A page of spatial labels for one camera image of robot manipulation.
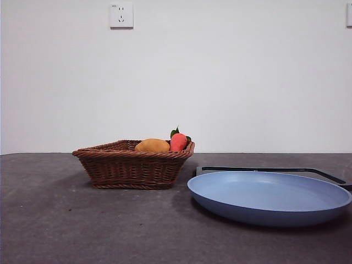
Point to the orange carrot with green leaves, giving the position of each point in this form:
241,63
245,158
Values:
178,141

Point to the dark rectangular tray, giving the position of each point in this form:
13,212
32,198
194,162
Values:
327,176

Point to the brown wicker basket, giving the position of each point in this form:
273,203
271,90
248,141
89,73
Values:
129,169

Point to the white wall plate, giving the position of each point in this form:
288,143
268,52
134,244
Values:
349,15

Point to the blue round plate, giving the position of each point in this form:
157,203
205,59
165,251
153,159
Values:
264,196

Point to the white wall socket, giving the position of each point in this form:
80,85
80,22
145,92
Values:
121,15

